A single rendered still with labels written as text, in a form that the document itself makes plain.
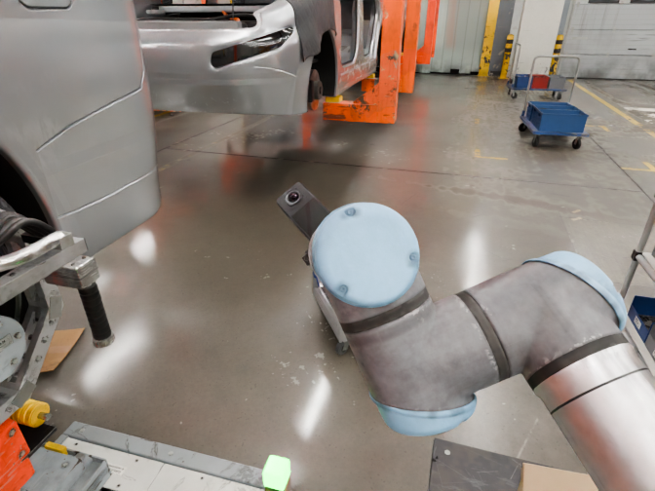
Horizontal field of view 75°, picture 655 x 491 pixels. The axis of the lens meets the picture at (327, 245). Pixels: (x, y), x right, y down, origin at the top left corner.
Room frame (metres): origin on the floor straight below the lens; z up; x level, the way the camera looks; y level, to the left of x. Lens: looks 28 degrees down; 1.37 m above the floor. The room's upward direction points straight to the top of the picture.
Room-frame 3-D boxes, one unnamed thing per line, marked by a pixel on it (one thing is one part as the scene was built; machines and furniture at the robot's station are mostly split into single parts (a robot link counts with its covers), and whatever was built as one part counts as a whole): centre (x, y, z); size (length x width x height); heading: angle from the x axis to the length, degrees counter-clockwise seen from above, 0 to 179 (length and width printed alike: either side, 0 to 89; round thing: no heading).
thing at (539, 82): (8.89, -4.08, 0.48); 1.00 x 0.61 x 0.96; 78
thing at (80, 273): (0.73, 0.51, 0.93); 0.09 x 0.05 x 0.05; 75
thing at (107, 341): (0.73, 0.49, 0.83); 0.04 x 0.04 x 0.16
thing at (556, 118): (5.50, -2.83, 0.48); 1.00 x 0.61 x 0.96; 167
